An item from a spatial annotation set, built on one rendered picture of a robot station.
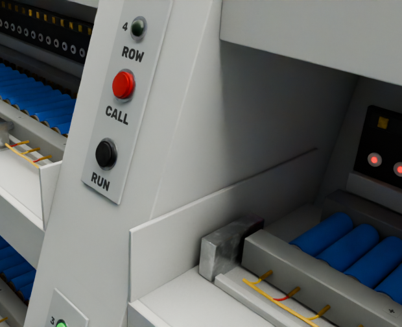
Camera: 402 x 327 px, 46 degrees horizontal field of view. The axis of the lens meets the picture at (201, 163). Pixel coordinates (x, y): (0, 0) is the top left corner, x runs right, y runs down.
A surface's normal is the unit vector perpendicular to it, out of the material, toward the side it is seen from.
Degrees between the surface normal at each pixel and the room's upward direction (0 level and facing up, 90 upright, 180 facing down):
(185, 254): 90
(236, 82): 90
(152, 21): 90
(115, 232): 90
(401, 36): 107
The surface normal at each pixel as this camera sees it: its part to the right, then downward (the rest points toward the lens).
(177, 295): 0.07, -0.90
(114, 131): -0.65, -0.02
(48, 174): 0.71, 0.35
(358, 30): -0.70, 0.26
